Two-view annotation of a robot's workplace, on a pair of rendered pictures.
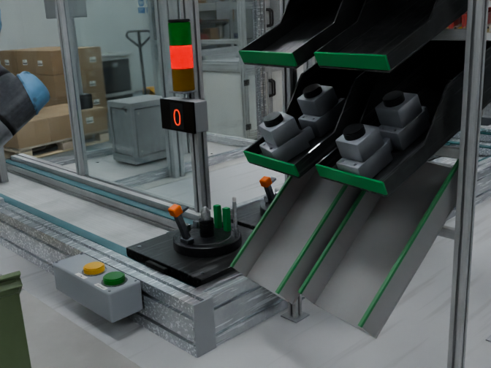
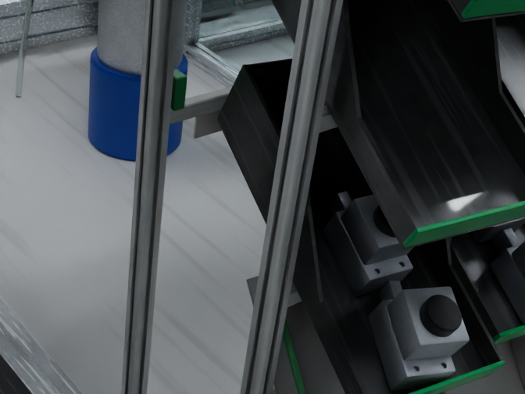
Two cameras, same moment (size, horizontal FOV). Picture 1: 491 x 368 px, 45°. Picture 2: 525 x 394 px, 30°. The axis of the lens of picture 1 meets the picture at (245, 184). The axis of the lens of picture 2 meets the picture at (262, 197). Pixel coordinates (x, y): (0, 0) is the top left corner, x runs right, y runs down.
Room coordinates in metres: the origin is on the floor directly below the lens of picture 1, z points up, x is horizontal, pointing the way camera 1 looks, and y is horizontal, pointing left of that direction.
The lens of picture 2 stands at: (1.06, 0.51, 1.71)
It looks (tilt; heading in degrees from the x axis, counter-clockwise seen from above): 33 degrees down; 269
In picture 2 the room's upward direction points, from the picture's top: 9 degrees clockwise
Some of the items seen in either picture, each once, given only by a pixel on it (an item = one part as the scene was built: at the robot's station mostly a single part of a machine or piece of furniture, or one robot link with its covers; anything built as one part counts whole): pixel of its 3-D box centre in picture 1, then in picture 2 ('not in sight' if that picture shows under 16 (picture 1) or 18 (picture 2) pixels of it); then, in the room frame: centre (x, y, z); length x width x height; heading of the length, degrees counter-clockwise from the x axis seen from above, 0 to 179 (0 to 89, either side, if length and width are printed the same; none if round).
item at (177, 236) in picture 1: (207, 239); not in sight; (1.15, 0.08, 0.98); 0.14 x 0.14 x 0.02
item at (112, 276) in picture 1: (114, 280); not in sight; (1.01, 0.25, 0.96); 0.04 x 0.04 x 0.02
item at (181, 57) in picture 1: (181, 56); not in sight; (1.36, 0.13, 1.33); 0.05 x 0.05 x 0.05
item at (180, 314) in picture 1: (77, 257); not in sight; (1.24, 0.38, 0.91); 0.89 x 0.06 x 0.11; 44
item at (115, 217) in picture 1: (136, 234); not in sight; (1.38, 0.27, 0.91); 0.84 x 0.28 x 0.10; 44
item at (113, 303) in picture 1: (96, 285); not in sight; (1.06, 0.30, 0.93); 0.21 x 0.07 x 0.06; 44
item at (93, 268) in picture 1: (94, 270); not in sight; (1.06, 0.30, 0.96); 0.04 x 0.04 x 0.02
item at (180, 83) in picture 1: (183, 79); not in sight; (1.36, 0.13, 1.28); 0.05 x 0.05 x 0.05
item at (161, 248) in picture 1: (207, 248); not in sight; (1.15, 0.08, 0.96); 0.24 x 0.24 x 0.02; 44
